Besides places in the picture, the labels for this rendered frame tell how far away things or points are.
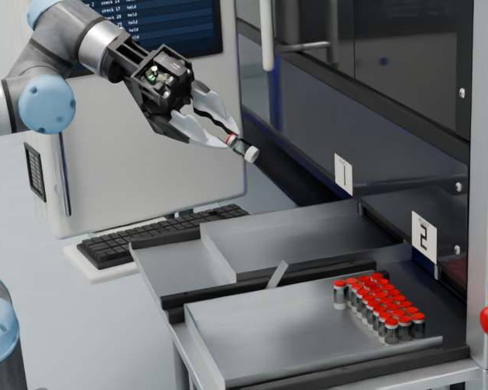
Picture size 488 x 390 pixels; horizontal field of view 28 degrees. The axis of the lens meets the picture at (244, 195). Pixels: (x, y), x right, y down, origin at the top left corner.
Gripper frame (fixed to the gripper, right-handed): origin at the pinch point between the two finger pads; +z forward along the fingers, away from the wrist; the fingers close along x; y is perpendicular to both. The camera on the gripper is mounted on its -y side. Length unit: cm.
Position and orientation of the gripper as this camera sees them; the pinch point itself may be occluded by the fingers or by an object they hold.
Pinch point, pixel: (225, 138)
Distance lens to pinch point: 136.9
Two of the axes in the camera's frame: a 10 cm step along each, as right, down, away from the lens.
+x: 6.3, -7.0, 3.4
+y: -0.2, -4.5, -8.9
